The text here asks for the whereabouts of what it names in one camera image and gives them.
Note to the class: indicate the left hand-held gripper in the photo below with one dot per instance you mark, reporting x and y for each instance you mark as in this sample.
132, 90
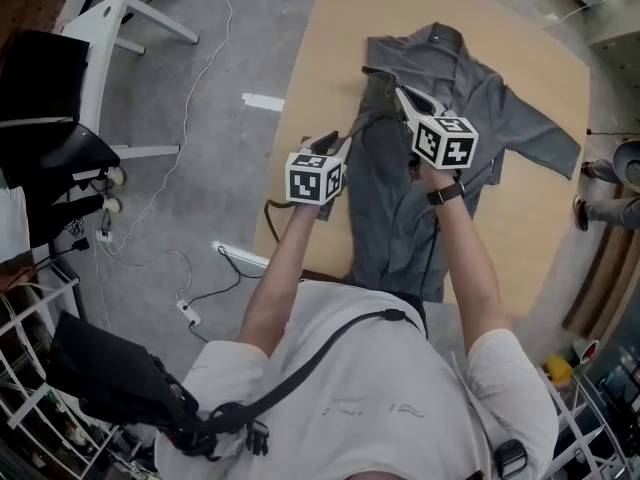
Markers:
312, 180

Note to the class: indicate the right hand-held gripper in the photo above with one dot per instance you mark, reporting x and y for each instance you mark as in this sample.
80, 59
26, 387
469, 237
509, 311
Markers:
447, 143

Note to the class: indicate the grey robe garment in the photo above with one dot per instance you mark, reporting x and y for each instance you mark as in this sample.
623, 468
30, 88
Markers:
395, 228

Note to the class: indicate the black shoulder pack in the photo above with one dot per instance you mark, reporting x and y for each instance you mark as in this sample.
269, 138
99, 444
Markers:
110, 373

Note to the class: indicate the person's right forearm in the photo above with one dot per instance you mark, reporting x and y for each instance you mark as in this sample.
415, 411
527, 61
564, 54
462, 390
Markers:
470, 268

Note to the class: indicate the person's left forearm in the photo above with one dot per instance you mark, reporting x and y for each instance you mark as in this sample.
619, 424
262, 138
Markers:
280, 278

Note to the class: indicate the white paper label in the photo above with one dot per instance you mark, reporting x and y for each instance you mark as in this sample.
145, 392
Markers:
262, 101

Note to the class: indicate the grey locker cabinet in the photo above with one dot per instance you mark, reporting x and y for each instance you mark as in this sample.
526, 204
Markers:
617, 28

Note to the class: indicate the small white power socket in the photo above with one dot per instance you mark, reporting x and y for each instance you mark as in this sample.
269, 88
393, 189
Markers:
104, 236
189, 313

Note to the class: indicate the person's white t-shirt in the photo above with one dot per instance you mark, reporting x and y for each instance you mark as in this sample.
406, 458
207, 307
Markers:
360, 383

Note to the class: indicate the white desk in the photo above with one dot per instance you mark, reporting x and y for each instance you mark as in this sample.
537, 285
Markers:
97, 48

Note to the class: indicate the wooden step platform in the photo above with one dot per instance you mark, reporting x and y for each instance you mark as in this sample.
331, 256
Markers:
600, 288

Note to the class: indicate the black monitor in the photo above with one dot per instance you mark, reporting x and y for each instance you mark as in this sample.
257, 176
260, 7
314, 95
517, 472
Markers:
45, 93

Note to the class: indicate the white red paper cup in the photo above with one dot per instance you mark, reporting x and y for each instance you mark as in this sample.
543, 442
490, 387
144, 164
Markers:
585, 352

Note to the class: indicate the yellow container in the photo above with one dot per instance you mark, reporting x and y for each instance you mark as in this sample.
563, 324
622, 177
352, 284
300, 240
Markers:
559, 368

